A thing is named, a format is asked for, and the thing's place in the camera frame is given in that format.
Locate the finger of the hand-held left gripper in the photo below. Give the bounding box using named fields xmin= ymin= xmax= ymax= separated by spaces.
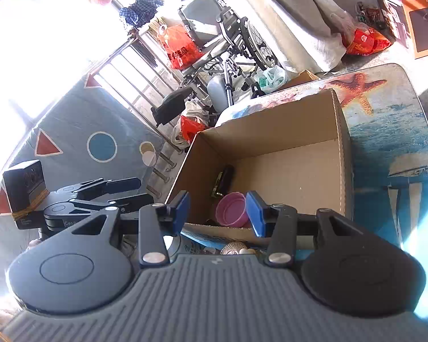
xmin=55 ymin=177 xmax=141 ymax=200
xmin=45 ymin=194 xmax=154 ymax=227

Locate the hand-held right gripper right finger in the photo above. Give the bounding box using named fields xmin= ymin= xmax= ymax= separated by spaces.
xmin=245 ymin=190 xmax=379 ymax=267

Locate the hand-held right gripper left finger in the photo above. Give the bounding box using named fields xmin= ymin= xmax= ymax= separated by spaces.
xmin=53 ymin=190 xmax=190 ymax=269

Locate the pink tape roll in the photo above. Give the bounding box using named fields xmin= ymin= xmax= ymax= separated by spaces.
xmin=216 ymin=192 xmax=248 ymax=228

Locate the green marker pen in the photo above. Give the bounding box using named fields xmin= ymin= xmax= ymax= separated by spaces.
xmin=210 ymin=172 xmax=222 ymax=197

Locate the black cylindrical tube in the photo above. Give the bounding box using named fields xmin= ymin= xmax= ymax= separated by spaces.
xmin=214 ymin=164 xmax=236 ymax=197

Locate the brown cardboard box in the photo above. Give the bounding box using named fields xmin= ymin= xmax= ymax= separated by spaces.
xmin=164 ymin=88 xmax=354 ymax=243

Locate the printed blanket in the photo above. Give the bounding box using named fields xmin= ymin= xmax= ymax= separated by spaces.
xmin=0 ymin=75 xmax=172 ymax=293

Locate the red plastic bag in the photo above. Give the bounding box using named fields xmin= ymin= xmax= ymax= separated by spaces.
xmin=180 ymin=114 xmax=209 ymax=143
xmin=344 ymin=27 xmax=393 ymax=56
xmin=157 ymin=24 xmax=205 ymax=70

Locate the metal railing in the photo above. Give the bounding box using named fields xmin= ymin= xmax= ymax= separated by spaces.
xmin=87 ymin=28 xmax=200 ymax=200

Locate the green white plastic bag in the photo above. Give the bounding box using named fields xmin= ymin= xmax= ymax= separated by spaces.
xmin=253 ymin=65 xmax=289 ymax=95

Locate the blue checked cloth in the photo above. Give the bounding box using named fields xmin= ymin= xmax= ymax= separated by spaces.
xmin=119 ymin=0 xmax=165 ymax=29

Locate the folded wheelchair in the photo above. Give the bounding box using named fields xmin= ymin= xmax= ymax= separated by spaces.
xmin=153 ymin=0 xmax=282 ymax=125

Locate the cream curtain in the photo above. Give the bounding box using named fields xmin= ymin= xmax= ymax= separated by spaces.
xmin=228 ymin=0 xmax=346 ymax=74

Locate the tall orange appliance box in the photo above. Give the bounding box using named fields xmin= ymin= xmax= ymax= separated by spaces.
xmin=364 ymin=0 xmax=411 ymax=48

